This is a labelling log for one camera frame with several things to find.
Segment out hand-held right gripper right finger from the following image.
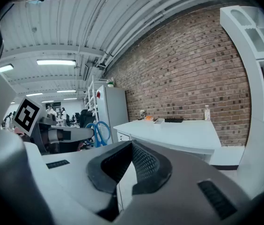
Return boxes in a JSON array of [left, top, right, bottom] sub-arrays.
[[122, 140, 252, 225]]

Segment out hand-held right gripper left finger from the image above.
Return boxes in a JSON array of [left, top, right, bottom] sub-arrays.
[[24, 140, 132, 225]]

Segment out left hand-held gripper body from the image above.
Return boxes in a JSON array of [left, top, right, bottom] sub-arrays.
[[12, 97, 64, 155]]

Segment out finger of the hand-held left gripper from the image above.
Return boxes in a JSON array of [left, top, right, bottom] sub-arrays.
[[59, 138, 93, 152], [48, 127, 95, 142]]

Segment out blue-handled scissors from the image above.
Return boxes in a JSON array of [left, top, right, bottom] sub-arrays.
[[85, 120, 111, 149]]

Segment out black office chair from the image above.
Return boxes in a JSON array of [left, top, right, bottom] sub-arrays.
[[66, 112, 79, 127], [79, 109, 96, 129]]

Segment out white metal rack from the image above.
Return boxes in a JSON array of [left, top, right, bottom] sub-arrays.
[[84, 75, 100, 117]]

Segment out tall white cabinet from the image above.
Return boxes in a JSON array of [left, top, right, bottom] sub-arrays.
[[96, 85, 130, 144]]

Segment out white side cabinet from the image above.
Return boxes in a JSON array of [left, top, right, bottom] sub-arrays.
[[236, 117, 264, 199]]

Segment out white shelf unit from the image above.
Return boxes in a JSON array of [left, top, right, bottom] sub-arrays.
[[220, 5, 264, 131]]

